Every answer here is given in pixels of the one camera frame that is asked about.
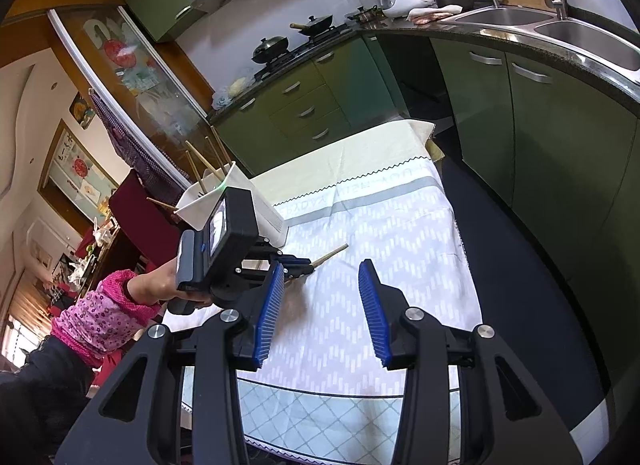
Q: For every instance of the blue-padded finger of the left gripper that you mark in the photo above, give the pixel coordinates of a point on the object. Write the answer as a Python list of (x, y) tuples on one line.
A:
[(294, 267)]

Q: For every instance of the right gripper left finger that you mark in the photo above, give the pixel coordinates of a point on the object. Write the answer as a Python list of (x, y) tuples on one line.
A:
[(135, 417)]

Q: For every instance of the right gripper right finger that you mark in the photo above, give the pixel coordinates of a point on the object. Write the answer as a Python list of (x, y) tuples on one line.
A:
[(506, 418)]

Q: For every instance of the light bamboo chopstick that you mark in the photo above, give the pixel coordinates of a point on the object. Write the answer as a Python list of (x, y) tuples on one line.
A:
[(204, 161), (317, 263), (196, 173)]

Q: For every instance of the brown wooden chopstick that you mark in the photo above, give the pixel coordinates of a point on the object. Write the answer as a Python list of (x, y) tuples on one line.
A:
[(223, 154), (219, 158)]

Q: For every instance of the pink patterned sleeve forearm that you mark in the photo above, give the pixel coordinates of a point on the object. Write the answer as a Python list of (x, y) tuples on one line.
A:
[(103, 320)]

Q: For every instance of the green lower kitchen cabinets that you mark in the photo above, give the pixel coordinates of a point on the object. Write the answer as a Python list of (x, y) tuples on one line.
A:
[(542, 168)]

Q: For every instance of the person's left hand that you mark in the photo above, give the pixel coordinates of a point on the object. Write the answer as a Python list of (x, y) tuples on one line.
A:
[(160, 285)]

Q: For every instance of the cream plastic utensil holder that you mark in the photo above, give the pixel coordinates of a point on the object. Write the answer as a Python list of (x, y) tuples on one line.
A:
[(244, 203)]

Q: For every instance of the red cushioned wooden chair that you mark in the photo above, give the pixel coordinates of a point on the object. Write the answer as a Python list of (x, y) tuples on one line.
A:
[(145, 224)]

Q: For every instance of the white chevron table cloth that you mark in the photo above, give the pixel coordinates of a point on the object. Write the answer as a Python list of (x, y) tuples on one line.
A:
[(380, 192)]

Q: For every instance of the checkered hanging apron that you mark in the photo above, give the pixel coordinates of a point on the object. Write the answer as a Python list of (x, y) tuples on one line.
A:
[(152, 177)]

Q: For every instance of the cluttered dining table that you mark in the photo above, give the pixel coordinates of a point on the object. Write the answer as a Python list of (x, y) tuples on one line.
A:
[(76, 274)]

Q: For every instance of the black wok with lid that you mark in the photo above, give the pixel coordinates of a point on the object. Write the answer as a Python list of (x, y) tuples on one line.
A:
[(269, 49)]

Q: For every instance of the gas stove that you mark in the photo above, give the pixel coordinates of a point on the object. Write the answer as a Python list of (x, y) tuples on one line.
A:
[(288, 56)]

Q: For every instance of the pink cloth on counter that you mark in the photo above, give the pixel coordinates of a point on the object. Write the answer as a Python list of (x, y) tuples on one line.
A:
[(424, 16)]

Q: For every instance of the stainless steel double sink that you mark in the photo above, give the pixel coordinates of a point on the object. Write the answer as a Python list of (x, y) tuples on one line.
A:
[(577, 36)]

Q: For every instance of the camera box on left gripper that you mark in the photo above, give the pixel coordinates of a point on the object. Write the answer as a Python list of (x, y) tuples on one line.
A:
[(207, 244)]

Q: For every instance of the framed wall picture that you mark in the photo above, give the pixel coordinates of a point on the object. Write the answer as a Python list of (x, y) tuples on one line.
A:
[(73, 183)]

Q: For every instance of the colourful wall poster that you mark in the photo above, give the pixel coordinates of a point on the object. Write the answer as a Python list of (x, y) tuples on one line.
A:
[(82, 111)]

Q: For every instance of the black wok with handle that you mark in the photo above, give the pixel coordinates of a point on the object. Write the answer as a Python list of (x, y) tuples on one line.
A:
[(314, 26)]

